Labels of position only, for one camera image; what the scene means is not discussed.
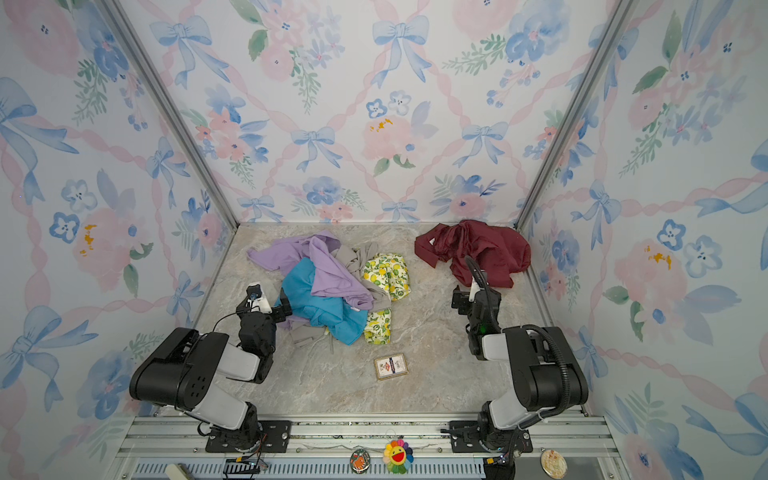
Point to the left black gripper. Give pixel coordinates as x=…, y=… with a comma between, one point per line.
x=286, y=309

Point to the left corner aluminium post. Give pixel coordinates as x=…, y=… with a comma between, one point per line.
x=116, y=18

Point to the grey cloth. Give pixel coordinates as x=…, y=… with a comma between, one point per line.
x=354, y=259

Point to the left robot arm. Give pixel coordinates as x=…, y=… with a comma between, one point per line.
x=181, y=373

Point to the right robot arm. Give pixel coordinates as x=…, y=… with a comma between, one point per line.
x=546, y=377

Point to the small framed picture card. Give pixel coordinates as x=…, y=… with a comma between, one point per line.
x=390, y=366

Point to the rainbow smiling flower toy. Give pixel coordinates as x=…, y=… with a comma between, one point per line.
x=398, y=456

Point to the corner aluminium post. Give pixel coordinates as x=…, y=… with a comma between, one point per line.
x=116, y=18
x=614, y=29

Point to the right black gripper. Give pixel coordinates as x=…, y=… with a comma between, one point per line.
x=461, y=301

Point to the right corner aluminium post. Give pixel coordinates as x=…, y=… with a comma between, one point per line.
x=614, y=29

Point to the lemon print cloth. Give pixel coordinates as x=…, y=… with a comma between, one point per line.
x=389, y=275

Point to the teal cloth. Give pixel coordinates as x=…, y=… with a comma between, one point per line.
x=344, y=322

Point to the white object at rail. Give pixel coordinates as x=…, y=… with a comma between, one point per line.
x=177, y=472

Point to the oval orange badge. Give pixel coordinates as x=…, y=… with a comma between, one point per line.
x=360, y=461

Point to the maroon cloth garment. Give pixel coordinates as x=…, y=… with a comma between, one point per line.
x=499, y=251

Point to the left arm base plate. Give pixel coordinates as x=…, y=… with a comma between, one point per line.
x=266, y=436

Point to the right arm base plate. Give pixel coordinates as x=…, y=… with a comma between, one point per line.
x=475, y=437

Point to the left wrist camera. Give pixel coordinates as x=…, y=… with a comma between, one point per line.
x=256, y=300

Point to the purple cloth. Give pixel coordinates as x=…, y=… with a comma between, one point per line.
x=332, y=279

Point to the aluminium rail frame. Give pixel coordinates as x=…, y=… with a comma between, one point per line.
x=320, y=447

